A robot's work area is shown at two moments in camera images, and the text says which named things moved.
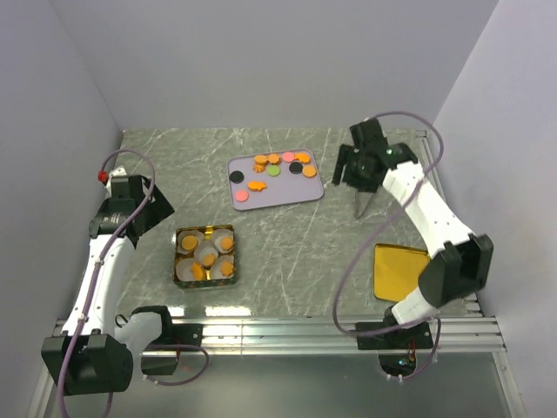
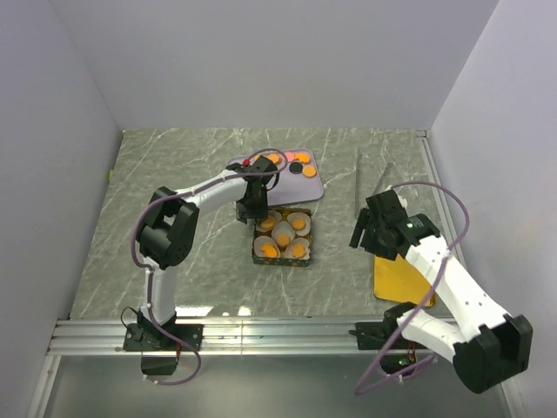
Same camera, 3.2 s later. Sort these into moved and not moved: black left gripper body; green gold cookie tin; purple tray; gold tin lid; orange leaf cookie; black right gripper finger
Moved: black left gripper body; green gold cookie tin; black right gripper finger
Not moved: purple tray; gold tin lid; orange leaf cookie
